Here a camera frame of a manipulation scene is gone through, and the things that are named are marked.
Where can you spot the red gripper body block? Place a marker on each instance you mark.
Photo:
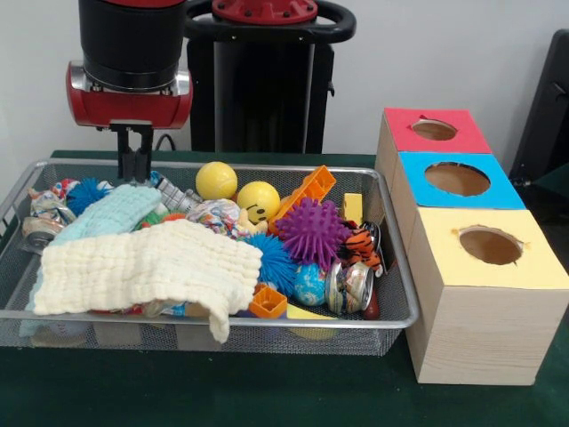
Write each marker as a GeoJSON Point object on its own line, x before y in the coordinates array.
{"type": "Point", "coordinates": [129, 108]}

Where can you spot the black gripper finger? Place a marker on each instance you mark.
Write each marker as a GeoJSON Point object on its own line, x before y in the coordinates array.
{"type": "Point", "coordinates": [127, 151]}
{"type": "Point", "coordinates": [143, 151]}

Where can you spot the cream waffle cloth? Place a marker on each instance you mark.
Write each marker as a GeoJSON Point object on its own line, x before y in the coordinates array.
{"type": "Point", "coordinates": [151, 267]}

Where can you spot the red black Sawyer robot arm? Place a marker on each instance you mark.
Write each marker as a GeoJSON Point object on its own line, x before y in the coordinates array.
{"type": "Point", "coordinates": [133, 36]}

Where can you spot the shallow clear mesh bin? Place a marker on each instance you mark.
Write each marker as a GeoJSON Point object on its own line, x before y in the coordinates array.
{"type": "Point", "coordinates": [391, 311]}

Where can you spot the wooden box with three holes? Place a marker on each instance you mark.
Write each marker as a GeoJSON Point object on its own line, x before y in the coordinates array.
{"type": "Point", "coordinates": [480, 294]}

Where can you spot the light blue knitted cloth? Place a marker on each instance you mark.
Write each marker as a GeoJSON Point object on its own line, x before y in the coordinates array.
{"type": "Point", "coordinates": [111, 212]}

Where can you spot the plain yellow ball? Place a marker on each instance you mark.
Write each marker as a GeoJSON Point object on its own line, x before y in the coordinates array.
{"type": "Point", "coordinates": [216, 181]}

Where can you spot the yellow smiley ball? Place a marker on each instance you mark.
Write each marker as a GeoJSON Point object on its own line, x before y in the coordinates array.
{"type": "Point", "coordinates": [259, 202]}

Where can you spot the orange building block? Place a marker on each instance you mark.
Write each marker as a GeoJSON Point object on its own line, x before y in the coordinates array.
{"type": "Point", "coordinates": [309, 189]}

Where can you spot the large blue spiky ball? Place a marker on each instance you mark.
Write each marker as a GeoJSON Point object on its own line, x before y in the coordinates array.
{"type": "Point", "coordinates": [274, 264]}

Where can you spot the purple spiky ball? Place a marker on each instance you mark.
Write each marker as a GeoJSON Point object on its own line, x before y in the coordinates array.
{"type": "Point", "coordinates": [311, 233]}

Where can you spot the small yellow block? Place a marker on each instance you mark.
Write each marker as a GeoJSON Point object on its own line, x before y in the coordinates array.
{"type": "Point", "coordinates": [353, 207]}

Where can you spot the striped tiger toy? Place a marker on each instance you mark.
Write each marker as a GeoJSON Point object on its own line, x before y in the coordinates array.
{"type": "Point", "coordinates": [360, 242]}

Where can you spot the crushed silver can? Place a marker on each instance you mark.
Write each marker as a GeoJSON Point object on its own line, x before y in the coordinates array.
{"type": "Point", "coordinates": [348, 286]}

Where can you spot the dark green table cloth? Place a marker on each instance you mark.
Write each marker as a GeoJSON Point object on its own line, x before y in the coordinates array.
{"type": "Point", "coordinates": [267, 391]}

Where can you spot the black panel on stand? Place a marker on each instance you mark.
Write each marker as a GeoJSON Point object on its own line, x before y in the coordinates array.
{"type": "Point", "coordinates": [547, 116]}

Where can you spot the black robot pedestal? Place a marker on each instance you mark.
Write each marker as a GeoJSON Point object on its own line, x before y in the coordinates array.
{"type": "Point", "coordinates": [267, 89]}

